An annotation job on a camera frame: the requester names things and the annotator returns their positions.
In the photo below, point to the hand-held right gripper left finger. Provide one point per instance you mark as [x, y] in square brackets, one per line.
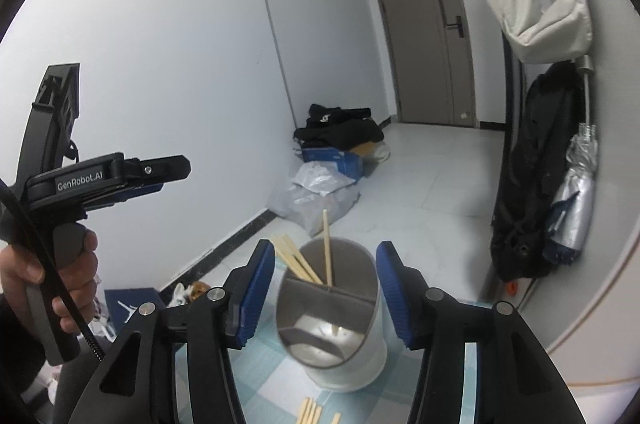
[255, 294]

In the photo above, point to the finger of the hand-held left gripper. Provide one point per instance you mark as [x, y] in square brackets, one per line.
[160, 169]
[125, 196]

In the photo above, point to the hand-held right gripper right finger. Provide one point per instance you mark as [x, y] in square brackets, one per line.
[395, 299]

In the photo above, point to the white grey utensil holder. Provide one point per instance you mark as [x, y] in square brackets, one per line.
[345, 354]

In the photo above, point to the person's left hand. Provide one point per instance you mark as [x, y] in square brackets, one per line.
[15, 269]

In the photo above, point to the brown crumpled wrapper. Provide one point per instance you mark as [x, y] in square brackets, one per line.
[197, 290]

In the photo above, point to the white crumpled paper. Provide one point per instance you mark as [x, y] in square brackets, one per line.
[177, 295]

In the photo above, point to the teal plaid placemat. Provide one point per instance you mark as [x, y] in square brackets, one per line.
[270, 379]

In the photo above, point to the large grey parcel bag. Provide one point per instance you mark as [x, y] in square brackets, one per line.
[310, 214]

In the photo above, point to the small grey parcel bag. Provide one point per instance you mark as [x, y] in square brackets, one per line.
[320, 181]

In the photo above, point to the brown cardboard box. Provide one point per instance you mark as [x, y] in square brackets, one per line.
[370, 150]

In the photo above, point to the blue cardboard box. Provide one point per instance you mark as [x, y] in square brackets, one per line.
[330, 162]

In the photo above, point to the black clothes pile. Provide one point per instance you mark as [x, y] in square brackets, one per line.
[340, 129]

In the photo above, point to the black hanging jacket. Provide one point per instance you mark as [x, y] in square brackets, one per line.
[535, 164]

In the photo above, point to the silver folded umbrella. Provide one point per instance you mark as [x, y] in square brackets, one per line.
[575, 204]

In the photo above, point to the grey entrance door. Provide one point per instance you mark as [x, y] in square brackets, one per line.
[420, 44]

